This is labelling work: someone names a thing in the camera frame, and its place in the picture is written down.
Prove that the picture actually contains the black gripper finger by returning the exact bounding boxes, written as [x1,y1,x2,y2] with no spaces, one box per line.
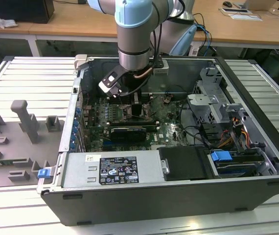
[131,92,143,116]

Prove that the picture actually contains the CPU socket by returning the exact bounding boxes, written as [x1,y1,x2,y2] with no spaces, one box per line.
[121,102,155,122]

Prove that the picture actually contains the black RAM slot bank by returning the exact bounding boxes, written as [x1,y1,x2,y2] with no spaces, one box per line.
[108,94,154,105]
[108,119,160,132]

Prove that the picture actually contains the black graphics card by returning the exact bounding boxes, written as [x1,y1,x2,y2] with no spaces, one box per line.
[110,126,147,143]

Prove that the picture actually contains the green motherboard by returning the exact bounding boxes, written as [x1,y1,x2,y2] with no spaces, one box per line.
[83,94,191,151]

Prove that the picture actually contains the grey case latch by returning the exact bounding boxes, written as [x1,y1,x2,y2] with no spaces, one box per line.
[73,54,89,71]

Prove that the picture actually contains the blue expansion card clips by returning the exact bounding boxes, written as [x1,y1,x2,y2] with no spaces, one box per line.
[69,107,82,150]

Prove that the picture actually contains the black plastic air shroud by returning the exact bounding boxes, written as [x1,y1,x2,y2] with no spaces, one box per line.
[158,145,215,182]

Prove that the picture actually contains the metal drive cage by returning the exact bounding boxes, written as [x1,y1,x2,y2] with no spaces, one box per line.
[186,67,247,126]

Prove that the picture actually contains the silver power supply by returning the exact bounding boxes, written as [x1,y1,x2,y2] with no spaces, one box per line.
[60,150,166,188]

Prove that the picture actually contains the long wooden desk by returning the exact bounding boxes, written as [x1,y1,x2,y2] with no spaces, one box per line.
[0,0,204,58]

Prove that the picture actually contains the blue disk carrier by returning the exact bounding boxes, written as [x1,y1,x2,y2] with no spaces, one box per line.
[209,151,265,179]

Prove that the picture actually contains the black open PC case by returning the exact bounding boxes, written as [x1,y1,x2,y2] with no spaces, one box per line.
[36,54,279,227]

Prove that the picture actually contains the blue case latch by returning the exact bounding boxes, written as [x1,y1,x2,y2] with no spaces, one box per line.
[38,168,50,179]

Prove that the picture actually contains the black white flat device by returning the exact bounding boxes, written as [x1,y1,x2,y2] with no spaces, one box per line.
[221,7,251,14]

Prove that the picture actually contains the grey parts rack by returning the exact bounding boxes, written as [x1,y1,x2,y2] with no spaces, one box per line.
[0,99,66,189]

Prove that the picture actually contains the white paper sheet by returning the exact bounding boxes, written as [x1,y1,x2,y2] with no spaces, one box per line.
[229,14,263,22]

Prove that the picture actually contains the black box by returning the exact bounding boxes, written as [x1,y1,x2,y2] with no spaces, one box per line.
[0,0,55,24]

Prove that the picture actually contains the wooden desk with papers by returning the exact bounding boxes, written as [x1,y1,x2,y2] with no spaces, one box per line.
[192,0,279,51]

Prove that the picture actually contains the crumpled white paper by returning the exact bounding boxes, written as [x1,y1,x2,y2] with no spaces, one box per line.
[0,13,18,29]

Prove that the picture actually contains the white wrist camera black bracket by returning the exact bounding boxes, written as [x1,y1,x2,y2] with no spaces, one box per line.
[98,65,124,99]

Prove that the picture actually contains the black looped wire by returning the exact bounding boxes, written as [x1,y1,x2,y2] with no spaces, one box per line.
[178,97,211,148]

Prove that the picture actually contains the blue cable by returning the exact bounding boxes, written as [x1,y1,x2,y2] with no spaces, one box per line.
[195,14,213,57]

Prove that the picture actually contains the orange yellow red wire bundle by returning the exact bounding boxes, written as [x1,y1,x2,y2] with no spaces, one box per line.
[217,117,250,150]

